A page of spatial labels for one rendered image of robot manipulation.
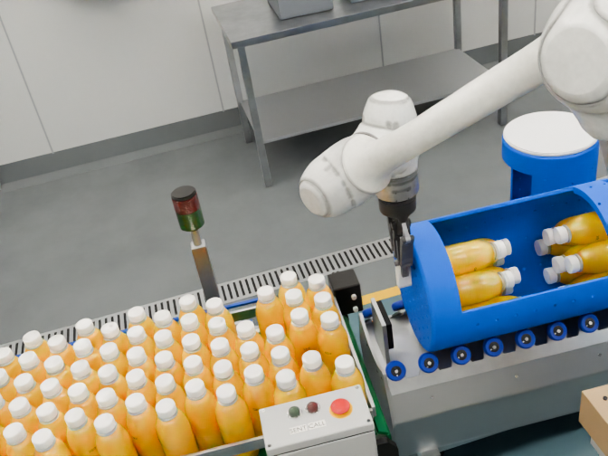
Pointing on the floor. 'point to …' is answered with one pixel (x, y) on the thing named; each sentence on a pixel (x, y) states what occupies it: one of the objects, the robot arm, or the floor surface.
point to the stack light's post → (205, 270)
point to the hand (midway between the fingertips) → (403, 272)
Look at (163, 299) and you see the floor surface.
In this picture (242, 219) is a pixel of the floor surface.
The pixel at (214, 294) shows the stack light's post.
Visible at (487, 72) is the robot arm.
